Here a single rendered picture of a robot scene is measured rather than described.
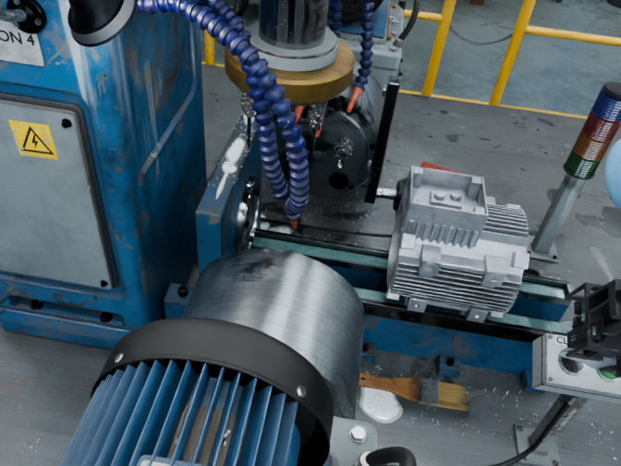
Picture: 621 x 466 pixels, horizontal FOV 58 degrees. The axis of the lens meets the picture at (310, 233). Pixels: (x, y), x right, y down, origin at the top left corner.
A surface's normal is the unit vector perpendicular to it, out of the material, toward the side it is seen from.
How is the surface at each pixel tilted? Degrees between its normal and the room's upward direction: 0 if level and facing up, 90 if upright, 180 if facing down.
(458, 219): 90
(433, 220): 90
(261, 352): 24
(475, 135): 0
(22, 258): 90
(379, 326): 90
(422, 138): 0
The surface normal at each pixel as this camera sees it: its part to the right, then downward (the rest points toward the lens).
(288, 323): 0.31, -0.68
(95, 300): -0.15, 0.66
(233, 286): -0.33, -0.74
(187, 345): -0.07, -0.75
